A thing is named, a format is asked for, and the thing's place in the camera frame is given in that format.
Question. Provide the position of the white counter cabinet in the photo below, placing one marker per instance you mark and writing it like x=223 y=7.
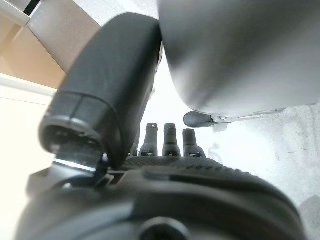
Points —
x=57 y=32

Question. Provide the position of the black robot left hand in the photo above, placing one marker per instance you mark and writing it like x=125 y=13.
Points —
x=155 y=200

